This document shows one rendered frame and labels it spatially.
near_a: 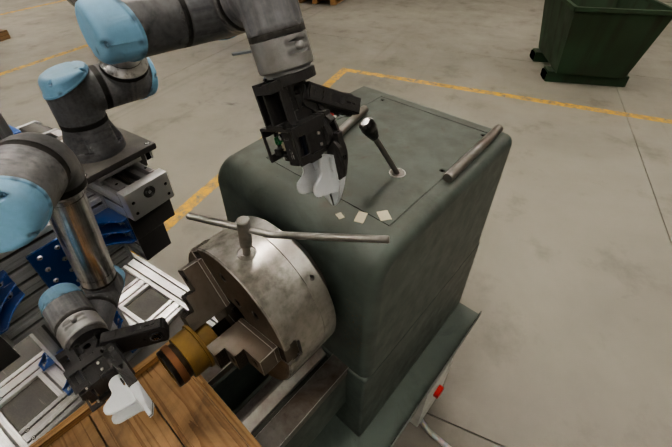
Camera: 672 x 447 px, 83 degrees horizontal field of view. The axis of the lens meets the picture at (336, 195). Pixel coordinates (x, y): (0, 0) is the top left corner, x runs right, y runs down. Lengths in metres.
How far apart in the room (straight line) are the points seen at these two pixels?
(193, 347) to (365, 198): 0.41
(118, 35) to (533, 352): 2.07
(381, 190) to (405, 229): 0.12
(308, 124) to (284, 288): 0.30
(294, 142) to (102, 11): 0.25
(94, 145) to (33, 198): 0.51
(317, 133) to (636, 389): 2.04
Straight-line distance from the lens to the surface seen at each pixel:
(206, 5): 0.56
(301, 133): 0.50
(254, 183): 0.83
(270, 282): 0.67
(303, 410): 0.93
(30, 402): 2.02
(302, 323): 0.70
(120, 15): 0.52
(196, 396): 0.97
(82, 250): 0.96
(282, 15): 0.49
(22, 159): 0.75
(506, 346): 2.16
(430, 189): 0.80
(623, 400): 2.26
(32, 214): 0.70
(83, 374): 0.81
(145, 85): 1.20
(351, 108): 0.58
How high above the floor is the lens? 1.73
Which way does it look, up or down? 39 degrees down
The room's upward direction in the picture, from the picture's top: straight up
